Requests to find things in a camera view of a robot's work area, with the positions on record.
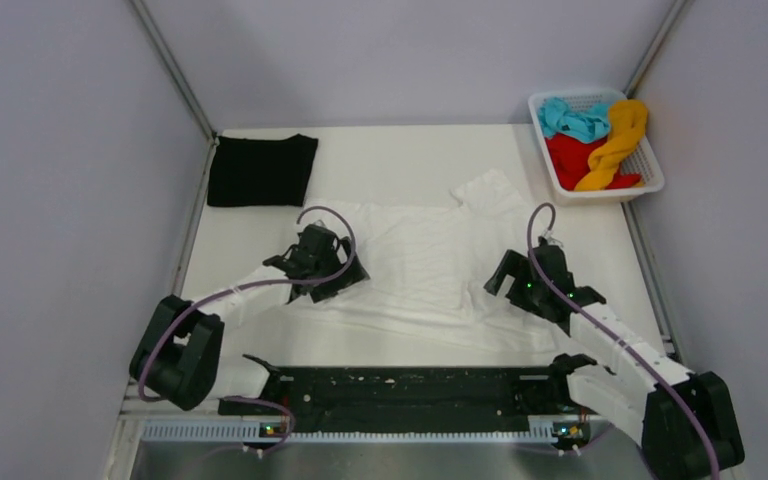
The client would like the white t shirt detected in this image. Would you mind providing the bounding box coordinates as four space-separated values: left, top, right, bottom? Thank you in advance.
286 169 556 353

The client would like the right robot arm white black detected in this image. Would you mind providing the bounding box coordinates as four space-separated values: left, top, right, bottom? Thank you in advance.
484 238 745 479

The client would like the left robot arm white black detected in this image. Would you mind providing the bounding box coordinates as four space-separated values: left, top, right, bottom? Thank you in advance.
129 223 369 411

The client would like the folded black t shirt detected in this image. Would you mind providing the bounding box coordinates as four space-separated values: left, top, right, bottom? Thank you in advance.
206 134 319 208

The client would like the red t shirt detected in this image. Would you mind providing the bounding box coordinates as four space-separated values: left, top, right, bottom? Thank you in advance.
545 134 644 191

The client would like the cyan t shirt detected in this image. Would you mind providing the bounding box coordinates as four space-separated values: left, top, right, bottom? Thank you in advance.
537 97 612 144

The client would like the white plastic basket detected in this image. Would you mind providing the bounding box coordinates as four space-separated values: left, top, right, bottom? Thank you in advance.
528 87 664 205

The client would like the yellow t shirt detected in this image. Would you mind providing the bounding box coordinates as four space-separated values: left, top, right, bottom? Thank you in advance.
574 99 648 192

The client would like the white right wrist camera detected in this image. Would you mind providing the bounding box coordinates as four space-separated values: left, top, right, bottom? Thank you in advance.
538 231 563 248

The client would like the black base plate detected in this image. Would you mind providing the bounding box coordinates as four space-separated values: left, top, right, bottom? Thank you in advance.
218 366 592 434

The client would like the aluminium front rail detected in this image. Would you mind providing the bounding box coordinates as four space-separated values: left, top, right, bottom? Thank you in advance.
106 367 623 479

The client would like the right aluminium corner post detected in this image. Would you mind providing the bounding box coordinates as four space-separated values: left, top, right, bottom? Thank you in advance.
623 0 693 98

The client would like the aluminium corner post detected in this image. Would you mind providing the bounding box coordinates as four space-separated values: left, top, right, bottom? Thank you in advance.
623 0 693 98
125 0 216 139

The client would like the left aluminium corner post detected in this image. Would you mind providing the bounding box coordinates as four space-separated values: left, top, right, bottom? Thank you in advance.
125 0 216 139

